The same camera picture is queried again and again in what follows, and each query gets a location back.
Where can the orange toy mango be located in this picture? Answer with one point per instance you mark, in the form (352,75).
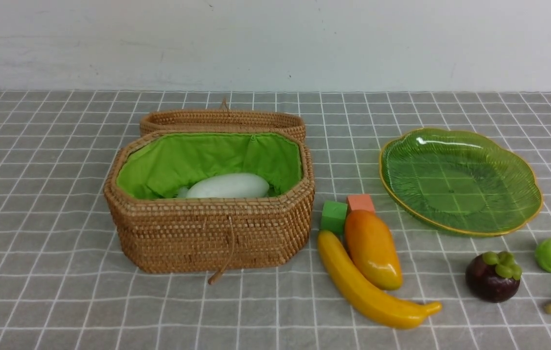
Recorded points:
(372,249)

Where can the yellow toy banana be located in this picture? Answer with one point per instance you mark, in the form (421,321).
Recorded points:
(368,300)

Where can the purple toy mangosteen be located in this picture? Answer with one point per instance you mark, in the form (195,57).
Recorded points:
(494,277)

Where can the green foam cube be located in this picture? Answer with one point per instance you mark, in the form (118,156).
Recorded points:
(333,217)

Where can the woven rattan basket lid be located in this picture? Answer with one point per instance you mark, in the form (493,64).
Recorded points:
(223,118)

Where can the orange foam cube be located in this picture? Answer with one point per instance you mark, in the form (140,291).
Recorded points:
(360,201)

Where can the woven rattan basket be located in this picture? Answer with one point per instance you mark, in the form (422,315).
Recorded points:
(161,233)

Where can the green glass leaf plate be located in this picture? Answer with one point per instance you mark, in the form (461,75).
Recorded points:
(460,182)

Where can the grey checkered tablecloth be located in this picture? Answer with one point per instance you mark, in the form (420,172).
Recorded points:
(65,284)

